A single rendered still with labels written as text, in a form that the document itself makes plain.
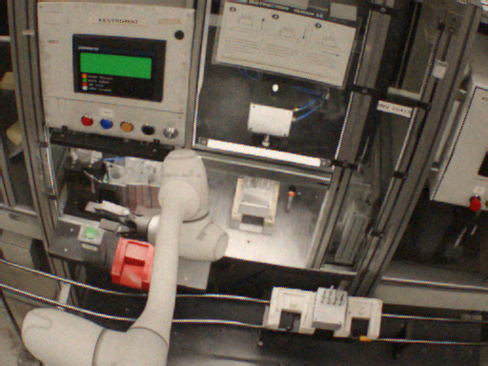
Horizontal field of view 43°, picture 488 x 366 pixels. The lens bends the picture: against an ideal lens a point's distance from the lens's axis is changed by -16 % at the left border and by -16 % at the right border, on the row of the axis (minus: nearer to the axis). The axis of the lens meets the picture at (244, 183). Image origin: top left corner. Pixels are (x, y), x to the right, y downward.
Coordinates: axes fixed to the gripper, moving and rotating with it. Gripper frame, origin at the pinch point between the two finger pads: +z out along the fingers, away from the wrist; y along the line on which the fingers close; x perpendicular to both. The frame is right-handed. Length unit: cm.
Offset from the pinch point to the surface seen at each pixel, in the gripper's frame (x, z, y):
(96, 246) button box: 5.5, 4.1, -9.4
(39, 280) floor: 0, 95, -86
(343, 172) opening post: -29, -63, -3
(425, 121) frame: -37, -88, 14
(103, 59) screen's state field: -16, -18, 49
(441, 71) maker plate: -40, -94, 31
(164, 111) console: -18.9, -25.7, 27.0
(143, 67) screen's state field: -18, -27, 44
